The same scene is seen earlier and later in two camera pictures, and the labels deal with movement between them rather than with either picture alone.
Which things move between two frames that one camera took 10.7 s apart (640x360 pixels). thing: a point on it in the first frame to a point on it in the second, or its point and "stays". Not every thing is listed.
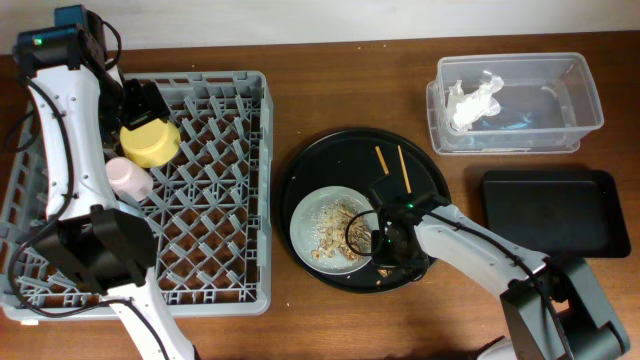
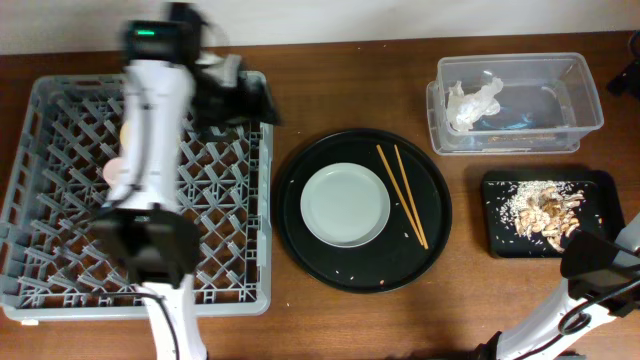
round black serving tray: x=353 y=158 stays
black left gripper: x=145 y=111 to x=255 y=98
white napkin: x=466 y=110 stays
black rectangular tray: x=574 y=214 stays
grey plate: x=300 y=235 to x=345 y=205
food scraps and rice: x=340 y=228 to x=543 y=208
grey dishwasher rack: x=210 y=209 stays
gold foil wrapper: x=384 y=272 to x=520 y=138
